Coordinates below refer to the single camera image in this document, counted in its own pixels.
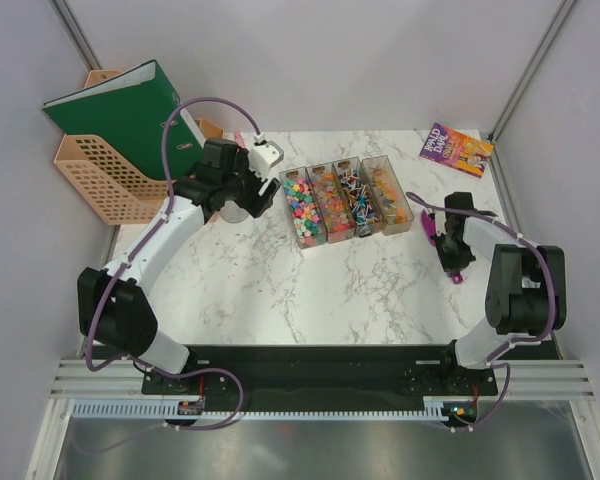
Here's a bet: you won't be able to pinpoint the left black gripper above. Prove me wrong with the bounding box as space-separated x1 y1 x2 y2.
222 149 281 219

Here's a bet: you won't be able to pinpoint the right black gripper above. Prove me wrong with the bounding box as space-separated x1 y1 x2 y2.
430 229 476 277

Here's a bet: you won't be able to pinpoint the magenta plastic scoop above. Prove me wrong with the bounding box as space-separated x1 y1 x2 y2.
420 209 464 285

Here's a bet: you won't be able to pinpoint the clear bin popsicle candies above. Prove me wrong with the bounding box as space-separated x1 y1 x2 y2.
362 155 414 236

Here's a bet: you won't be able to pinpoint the clear bin translucent star candies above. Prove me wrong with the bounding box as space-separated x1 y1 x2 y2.
307 163 355 244

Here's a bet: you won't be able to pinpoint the clear bin lollipops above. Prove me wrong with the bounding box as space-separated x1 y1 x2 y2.
334 157 384 238

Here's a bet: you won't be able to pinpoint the clear bin opaque star candies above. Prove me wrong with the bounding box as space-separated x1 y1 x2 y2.
279 168 327 248

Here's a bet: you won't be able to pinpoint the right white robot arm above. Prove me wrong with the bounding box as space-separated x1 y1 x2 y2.
429 192 566 394

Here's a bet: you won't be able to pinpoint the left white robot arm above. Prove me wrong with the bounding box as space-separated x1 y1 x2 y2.
77 138 284 393

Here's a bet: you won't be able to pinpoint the pink marker pen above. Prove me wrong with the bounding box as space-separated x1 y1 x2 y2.
234 132 245 147

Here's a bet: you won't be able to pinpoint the Roald Dahl paperback book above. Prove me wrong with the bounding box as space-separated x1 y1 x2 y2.
419 123 494 178

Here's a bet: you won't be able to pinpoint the peach plastic file rack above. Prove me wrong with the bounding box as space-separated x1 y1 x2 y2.
54 70 223 225

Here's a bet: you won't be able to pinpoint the green lever arch binder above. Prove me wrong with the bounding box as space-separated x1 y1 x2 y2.
43 60 180 180

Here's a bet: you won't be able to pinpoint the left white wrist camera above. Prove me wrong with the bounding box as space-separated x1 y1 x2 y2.
248 141 284 180

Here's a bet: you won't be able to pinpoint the aluminium rail frame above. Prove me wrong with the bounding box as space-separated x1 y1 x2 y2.
27 346 600 479

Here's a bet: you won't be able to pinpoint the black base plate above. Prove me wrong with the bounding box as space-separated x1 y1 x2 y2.
142 345 498 409

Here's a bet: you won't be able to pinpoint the white slotted cable duct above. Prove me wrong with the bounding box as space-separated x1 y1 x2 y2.
71 396 448 421

